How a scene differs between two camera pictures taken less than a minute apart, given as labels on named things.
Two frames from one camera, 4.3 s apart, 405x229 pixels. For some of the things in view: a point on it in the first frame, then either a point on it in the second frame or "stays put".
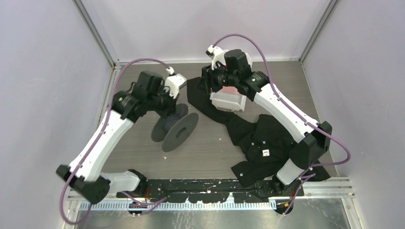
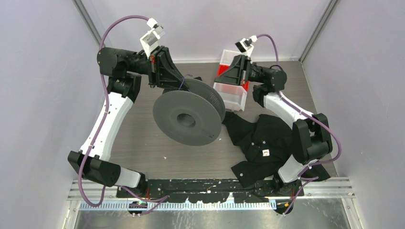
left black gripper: x=172 y=107 -> x=162 y=71
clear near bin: x=228 y=98 stays put
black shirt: x=259 y=143 stays put
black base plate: x=206 y=190 stays put
